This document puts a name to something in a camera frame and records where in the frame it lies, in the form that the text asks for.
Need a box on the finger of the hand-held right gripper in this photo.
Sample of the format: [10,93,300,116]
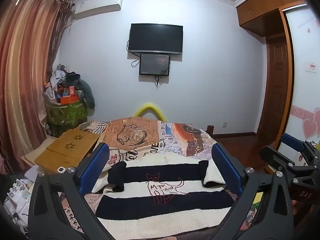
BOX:
[259,146,292,173]
[281,133,312,153]

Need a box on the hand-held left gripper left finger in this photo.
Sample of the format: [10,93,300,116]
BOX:
[27,142,118,240]

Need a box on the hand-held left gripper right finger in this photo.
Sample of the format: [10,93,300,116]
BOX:
[199,142,294,240]

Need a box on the navy white striped knit sweater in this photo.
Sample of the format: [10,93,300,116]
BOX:
[91,154,238,232]

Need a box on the pile of clothes and clutter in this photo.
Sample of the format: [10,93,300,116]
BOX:
[44,64,82,100]

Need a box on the wooden folding lap table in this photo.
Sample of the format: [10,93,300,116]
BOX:
[34,129,100,175]

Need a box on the yellow fleece blanket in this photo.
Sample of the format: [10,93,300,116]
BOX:
[252,192,264,207]

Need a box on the printed newspaper pattern blanket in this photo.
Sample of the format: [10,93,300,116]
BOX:
[59,117,255,240]

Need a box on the brown wooden door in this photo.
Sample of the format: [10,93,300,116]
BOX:
[257,36,290,143]

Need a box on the green covered cabinet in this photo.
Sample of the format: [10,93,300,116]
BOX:
[46,99,88,137]

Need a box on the white heart print wardrobe door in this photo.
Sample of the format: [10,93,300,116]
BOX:
[280,4,320,168]

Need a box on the orange cardboard box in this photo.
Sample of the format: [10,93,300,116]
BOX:
[60,95,81,105]

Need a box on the yellow foam tube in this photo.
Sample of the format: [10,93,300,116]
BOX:
[135,102,167,122]

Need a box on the striped brown curtain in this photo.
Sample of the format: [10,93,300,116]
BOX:
[0,0,73,174]

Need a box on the wooden overhead cabinet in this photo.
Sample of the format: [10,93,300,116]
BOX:
[236,0,308,38]

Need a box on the small black wall monitor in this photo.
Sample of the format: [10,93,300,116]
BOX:
[139,53,171,76]

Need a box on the black wall television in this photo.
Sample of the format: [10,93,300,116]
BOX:
[128,23,183,55]

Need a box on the white wall air conditioner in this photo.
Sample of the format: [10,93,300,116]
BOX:
[74,0,124,20]

